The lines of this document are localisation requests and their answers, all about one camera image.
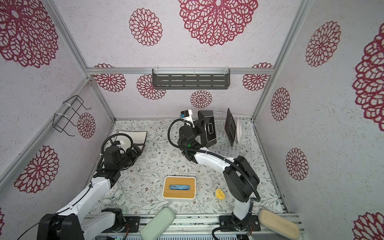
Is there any black wire wall basket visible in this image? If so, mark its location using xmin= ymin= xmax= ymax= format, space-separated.
xmin=52 ymin=95 xmax=91 ymax=137

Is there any beige padded cushion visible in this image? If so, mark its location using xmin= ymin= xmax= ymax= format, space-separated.
xmin=258 ymin=209 xmax=300 ymax=240

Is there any white alarm clock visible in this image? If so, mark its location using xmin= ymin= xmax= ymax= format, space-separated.
xmin=101 ymin=188 xmax=123 ymax=206

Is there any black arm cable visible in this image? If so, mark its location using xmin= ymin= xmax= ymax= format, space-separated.
xmin=167 ymin=118 xmax=262 ymax=240
xmin=97 ymin=133 xmax=134 ymax=172

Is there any white wooden tissue box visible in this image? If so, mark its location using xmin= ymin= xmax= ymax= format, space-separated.
xmin=162 ymin=176 xmax=197 ymax=202

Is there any yellow sponge piece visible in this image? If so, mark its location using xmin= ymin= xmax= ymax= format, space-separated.
xmin=215 ymin=189 xmax=226 ymax=200

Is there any white wire dish rack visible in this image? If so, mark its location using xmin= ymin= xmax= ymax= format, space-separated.
xmin=210 ymin=110 xmax=254 ymax=163

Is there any white square plate black rim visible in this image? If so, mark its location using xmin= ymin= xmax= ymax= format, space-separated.
xmin=115 ymin=131 xmax=148 ymax=151

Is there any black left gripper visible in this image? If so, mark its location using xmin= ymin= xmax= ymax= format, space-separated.
xmin=116 ymin=143 xmax=145 ymax=171

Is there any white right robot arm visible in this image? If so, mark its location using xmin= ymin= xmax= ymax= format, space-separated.
xmin=167 ymin=119 xmax=261 ymax=224

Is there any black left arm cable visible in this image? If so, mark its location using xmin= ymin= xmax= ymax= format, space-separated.
xmin=97 ymin=133 xmax=134 ymax=172

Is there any small white round plate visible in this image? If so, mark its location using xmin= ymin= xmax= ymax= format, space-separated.
xmin=237 ymin=119 xmax=243 ymax=144

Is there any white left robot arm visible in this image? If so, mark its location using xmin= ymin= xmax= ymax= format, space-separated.
xmin=37 ymin=144 xmax=144 ymax=240

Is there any grey wall shelf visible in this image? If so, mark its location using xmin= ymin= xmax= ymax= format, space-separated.
xmin=152 ymin=69 xmax=231 ymax=90

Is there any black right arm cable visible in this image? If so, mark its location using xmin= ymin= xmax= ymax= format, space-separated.
xmin=167 ymin=118 xmax=262 ymax=240

